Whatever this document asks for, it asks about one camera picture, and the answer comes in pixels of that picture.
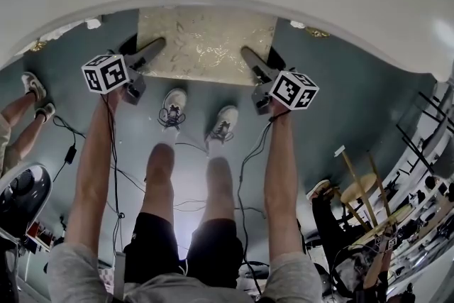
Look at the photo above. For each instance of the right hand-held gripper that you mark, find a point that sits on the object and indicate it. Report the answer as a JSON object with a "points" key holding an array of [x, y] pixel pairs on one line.
{"points": [[292, 90]]}

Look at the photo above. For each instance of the grey shell chair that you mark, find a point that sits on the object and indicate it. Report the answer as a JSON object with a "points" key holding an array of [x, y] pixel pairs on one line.
{"points": [[25, 195]]}

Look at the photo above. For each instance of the person's left forearm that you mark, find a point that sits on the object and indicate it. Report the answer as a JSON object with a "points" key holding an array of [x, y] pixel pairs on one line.
{"points": [[92, 170]]}

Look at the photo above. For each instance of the person's right white sneaker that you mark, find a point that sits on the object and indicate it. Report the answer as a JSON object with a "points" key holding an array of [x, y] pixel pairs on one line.
{"points": [[223, 120]]}

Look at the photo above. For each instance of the person's black shorts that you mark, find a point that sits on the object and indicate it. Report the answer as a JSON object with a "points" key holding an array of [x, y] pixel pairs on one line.
{"points": [[152, 252]]}

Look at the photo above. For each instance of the round wooden table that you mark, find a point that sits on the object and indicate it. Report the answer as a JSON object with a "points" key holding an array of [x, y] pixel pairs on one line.
{"points": [[390, 221]]}

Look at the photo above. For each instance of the round wooden stool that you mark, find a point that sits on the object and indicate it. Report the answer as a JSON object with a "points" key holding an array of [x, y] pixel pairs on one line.
{"points": [[360, 186]]}

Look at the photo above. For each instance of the black power adapter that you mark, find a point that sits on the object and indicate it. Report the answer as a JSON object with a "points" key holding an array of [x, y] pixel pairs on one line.
{"points": [[70, 154]]}

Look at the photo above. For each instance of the person's right leg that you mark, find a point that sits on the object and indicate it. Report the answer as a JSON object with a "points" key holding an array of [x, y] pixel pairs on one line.
{"points": [[218, 188]]}

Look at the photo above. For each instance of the person's right forearm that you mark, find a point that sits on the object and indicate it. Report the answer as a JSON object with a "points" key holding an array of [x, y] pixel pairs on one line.
{"points": [[280, 181]]}

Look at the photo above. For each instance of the person's leg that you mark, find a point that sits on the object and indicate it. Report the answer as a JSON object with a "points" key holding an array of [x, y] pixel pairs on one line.
{"points": [[159, 181], [218, 188]]}

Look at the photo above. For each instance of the black frame grey chair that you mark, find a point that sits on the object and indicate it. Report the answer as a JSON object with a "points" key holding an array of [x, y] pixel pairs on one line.
{"points": [[436, 135]]}

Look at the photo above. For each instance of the cream patterned cushion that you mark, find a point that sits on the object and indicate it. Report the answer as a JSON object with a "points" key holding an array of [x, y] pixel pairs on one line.
{"points": [[205, 46]]}

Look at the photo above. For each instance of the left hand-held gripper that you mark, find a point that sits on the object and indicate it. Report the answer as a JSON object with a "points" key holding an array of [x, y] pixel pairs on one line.
{"points": [[106, 76]]}

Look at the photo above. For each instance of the person's left leg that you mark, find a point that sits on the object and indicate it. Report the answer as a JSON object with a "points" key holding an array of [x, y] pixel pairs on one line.
{"points": [[159, 181]]}

